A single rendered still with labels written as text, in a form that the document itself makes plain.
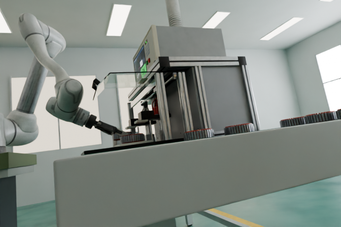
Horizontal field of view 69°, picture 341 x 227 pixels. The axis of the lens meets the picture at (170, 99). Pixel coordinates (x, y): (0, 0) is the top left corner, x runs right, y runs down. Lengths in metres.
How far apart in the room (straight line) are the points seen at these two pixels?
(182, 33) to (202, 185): 1.13
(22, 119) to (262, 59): 7.47
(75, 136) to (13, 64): 2.01
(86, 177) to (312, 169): 0.19
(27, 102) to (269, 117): 7.03
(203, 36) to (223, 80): 0.29
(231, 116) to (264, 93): 6.90
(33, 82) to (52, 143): 4.22
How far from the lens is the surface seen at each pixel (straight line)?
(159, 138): 1.18
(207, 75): 1.14
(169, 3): 3.12
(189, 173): 0.19
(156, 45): 1.20
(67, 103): 1.24
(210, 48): 1.32
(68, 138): 5.88
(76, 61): 6.28
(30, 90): 1.74
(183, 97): 1.06
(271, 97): 8.19
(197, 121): 1.09
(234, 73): 1.22
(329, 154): 0.27
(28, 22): 1.66
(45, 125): 5.94
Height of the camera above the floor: 0.75
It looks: 10 degrees up
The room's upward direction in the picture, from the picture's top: 8 degrees counter-clockwise
